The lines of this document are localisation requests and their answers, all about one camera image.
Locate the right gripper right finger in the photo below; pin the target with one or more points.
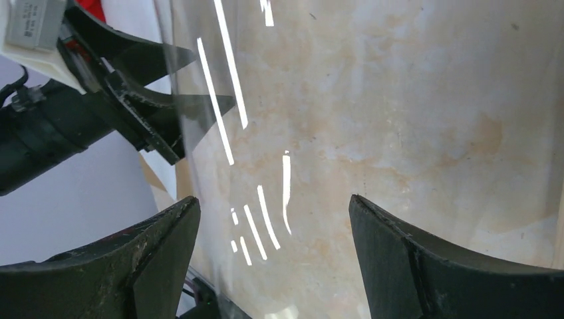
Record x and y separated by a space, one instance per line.
408 272

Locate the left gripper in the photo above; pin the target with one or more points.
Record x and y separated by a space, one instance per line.
62 104

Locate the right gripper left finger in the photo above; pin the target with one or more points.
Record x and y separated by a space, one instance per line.
138 272

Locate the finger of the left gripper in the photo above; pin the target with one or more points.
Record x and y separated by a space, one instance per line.
164 123

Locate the clear glass sheet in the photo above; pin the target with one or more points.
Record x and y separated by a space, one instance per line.
446 114

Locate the printed photo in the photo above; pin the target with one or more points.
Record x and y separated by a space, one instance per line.
134 17

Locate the brown backing board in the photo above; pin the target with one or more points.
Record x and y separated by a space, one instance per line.
169 183

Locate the red cloth doll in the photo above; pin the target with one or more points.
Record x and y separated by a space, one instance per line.
94 7

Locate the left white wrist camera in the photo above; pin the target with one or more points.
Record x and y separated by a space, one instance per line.
29 34

